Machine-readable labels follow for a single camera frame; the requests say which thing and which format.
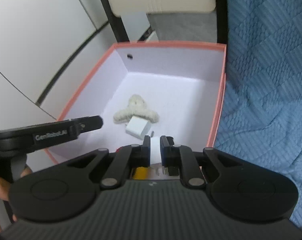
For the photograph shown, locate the pink cardboard box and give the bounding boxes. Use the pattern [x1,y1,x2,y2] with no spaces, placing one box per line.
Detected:
[47,41,226,164]

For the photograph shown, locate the white fluffy hair clip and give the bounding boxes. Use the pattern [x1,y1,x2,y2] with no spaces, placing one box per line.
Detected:
[113,94,159,124]

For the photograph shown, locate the yellow utility knife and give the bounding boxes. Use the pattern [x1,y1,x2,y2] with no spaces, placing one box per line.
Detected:
[131,167,148,180]

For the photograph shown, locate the blue textured chair cover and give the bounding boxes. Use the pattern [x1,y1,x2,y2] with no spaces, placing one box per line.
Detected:
[215,0,302,229]

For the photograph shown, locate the white charger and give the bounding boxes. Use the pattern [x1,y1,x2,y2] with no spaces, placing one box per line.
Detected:
[126,116,151,140]
[150,137,162,165]

